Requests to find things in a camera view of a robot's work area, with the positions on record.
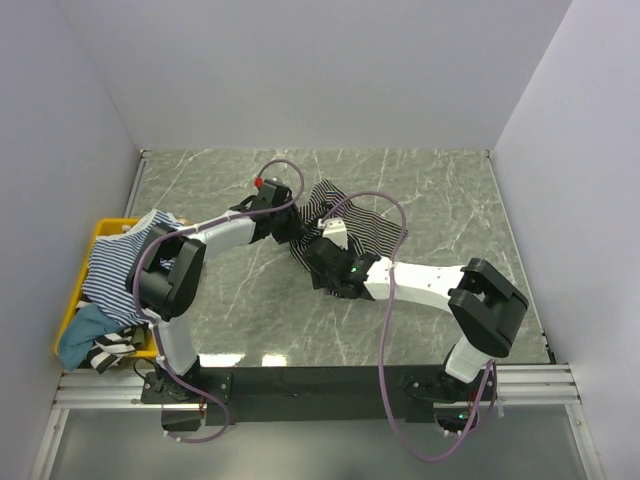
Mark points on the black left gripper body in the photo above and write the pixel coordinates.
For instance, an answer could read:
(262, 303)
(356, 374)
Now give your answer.
(287, 223)

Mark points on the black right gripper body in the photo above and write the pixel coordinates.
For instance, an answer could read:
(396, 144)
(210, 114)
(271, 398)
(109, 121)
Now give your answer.
(322, 281)

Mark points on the black white striped tank top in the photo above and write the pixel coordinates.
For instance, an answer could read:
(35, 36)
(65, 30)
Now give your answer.
(368, 232)

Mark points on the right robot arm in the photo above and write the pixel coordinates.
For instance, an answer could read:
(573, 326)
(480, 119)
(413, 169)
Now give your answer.
(488, 308)

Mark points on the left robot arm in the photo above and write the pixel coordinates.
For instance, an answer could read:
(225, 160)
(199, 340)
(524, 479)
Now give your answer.
(166, 273)

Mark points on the blue white striped tank top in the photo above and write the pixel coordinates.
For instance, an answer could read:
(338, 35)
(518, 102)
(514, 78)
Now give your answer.
(115, 248)

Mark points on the teal tank top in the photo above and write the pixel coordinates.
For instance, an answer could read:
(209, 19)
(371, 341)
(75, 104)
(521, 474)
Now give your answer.
(88, 323)

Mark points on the black base beam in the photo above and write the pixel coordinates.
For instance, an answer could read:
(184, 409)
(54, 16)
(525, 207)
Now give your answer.
(273, 394)

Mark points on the wide striped black white top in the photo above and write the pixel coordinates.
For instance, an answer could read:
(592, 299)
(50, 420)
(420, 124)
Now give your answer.
(109, 349)

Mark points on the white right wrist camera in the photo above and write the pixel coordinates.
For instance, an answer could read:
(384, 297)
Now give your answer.
(334, 230)

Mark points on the aluminium rail frame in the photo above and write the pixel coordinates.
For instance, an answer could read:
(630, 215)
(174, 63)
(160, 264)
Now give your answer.
(519, 385)

